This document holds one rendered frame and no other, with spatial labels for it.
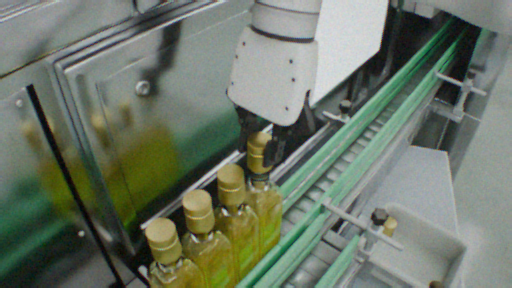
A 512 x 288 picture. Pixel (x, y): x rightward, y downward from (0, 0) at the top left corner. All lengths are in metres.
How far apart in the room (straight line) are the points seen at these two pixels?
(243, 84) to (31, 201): 0.31
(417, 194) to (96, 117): 0.86
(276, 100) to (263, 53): 0.05
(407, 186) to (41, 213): 0.89
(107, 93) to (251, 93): 0.17
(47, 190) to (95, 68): 0.18
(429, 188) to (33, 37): 1.00
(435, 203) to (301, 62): 0.75
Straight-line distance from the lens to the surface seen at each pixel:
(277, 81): 0.43
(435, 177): 1.16
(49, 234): 0.57
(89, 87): 0.44
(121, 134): 0.50
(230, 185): 0.47
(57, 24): 0.41
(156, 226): 0.44
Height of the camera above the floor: 1.50
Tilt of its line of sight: 41 degrees down
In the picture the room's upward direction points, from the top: straight up
